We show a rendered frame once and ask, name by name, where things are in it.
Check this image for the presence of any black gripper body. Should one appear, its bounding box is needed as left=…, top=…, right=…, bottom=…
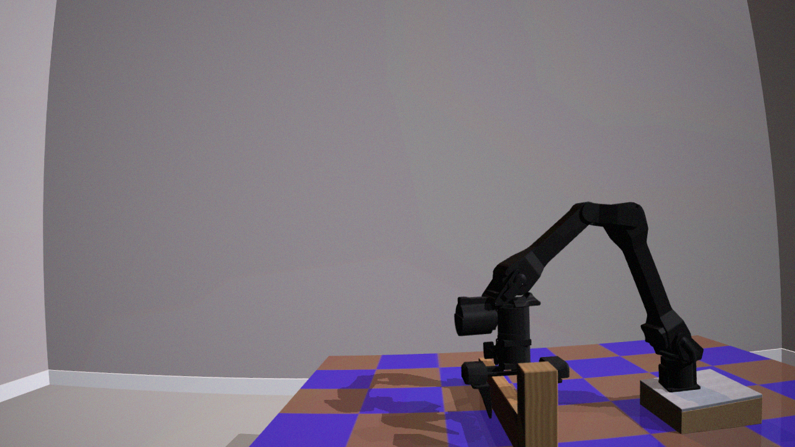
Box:
left=461, top=332, right=570, bottom=385

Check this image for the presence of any brown wooden post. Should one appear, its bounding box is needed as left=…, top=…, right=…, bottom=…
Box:
left=517, top=361, right=558, bottom=447

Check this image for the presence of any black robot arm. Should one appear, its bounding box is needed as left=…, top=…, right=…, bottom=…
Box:
left=455, top=201, right=704, bottom=392

